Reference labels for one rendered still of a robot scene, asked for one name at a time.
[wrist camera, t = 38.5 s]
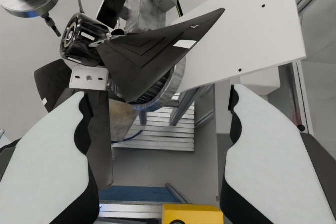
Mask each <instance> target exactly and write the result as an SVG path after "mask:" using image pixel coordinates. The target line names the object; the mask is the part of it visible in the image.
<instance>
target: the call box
mask: <svg viewBox="0 0 336 224"><path fill-rule="evenodd" d="M176 223H179V224H224V214H223V212H222V211H221V210H220V209H218V208H217V207H215V206H214V205H199V204H168V203H164V204H163V206H162V224H176Z"/></svg>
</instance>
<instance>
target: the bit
mask: <svg viewBox="0 0 336 224"><path fill-rule="evenodd" d="M45 22H46V24H47V25H48V26H49V27H51V28H52V30H53V31H54V33H55V34H56V35H57V36H58V37H61V33H60V32H59V31H58V29H57V28H56V26H55V22H54V21H53V19H52V18H51V17H48V18H45Z"/></svg>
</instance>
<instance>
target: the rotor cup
mask: <svg viewBox="0 0 336 224"><path fill-rule="evenodd" d="M71 32H73V35H72V37H71V39H69V34H70V33H71ZM82 32H83V33H85V34H87V35H89V36H91V37H93V38H95V39H94V41H93V40H91V39H89V38H87V37H85V36H83V35H82ZM108 33H110V30H109V29H108V27H107V26H105V25H103V24H101V23H100V22H98V21H96V20H94V19H92V18H90V17H88V16H86V15H85V14H83V13H80V12H77V13H76V14H74V15H73V17H72V18H71V19H70V21H69V23H68V24H67V27H66V29H65V31H64V34H63V37H62V40H61V44H60V50H59V52H60V56H61V57H62V58H63V59H65V60H68V61H71V62H74V63H76V64H79V65H82V66H85V67H97V68H106V69H107V67H106V66H105V64H104V62H103V60H102V58H101V56H100V55H99V53H98V51H97V50H96V51H89V50H91V49H94V48H96V47H89V45H90V44H92V43H96V42H99V41H102V40H106V39H109V38H107V35H106V34H108ZM111 35H112V37H116V36H121V35H127V32H126V31H124V30H122V29H120V28H118V29H115V30H114V31H112V32H111ZM112 37H111V38H112ZM68 58H71V59H74V60H77V61H79V62H81V63H79V62H76V61H73V60H70V59H68Z"/></svg>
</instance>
